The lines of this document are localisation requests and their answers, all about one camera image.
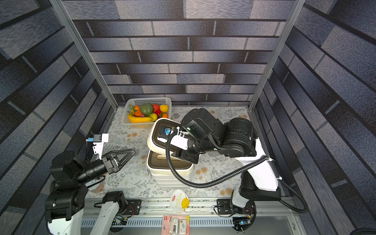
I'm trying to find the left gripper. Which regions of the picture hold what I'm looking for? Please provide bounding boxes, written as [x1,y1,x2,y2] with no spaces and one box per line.
[77,147,137,184]

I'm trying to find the cream box dark lid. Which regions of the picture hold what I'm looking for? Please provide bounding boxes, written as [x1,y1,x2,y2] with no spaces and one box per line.
[147,150,194,175]
[147,118,180,160]

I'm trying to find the white box grey lid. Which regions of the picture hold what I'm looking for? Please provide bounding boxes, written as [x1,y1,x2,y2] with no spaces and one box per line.
[151,172,191,179]
[156,179,185,185]
[152,175,181,183]

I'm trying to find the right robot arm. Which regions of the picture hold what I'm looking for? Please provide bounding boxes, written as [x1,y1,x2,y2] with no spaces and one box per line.
[165,108,281,212]

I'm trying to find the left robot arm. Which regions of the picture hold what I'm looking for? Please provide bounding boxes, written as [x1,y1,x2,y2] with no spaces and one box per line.
[45,149,137,235]

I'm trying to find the floral table cloth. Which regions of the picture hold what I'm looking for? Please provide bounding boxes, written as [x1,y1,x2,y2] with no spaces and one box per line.
[86,106,250,199]

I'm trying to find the yellow toy banana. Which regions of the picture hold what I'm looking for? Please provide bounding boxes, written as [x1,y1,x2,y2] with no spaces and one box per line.
[128,114,152,123]

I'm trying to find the small white can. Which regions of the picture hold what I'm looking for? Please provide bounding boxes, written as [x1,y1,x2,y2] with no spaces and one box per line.
[86,179,105,193]

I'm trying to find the white plastic fruit basket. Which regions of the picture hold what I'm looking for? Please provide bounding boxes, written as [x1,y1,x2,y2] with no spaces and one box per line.
[122,97,172,128]

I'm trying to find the yellow toy pepper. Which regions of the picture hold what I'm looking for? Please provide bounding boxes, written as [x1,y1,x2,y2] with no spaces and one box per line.
[160,105,169,113]

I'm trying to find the red toy pepper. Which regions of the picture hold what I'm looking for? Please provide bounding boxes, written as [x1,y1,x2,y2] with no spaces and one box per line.
[152,104,160,113]

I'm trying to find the pink packaged item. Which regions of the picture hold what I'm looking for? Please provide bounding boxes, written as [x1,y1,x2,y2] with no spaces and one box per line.
[161,215,191,235]

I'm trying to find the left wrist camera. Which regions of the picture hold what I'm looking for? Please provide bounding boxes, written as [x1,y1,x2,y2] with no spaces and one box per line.
[86,133,109,160]

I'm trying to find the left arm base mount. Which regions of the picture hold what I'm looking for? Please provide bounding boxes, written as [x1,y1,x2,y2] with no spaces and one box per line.
[118,199,142,216]

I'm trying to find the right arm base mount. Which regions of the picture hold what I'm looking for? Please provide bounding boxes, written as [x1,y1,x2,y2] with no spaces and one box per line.
[213,198,256,217]

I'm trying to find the aluminium rail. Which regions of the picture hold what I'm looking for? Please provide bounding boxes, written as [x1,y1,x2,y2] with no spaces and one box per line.
[58,196,297,218]

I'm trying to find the black corrugated cable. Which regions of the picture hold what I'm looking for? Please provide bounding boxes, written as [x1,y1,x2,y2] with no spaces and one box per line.
[165,132,309,214]

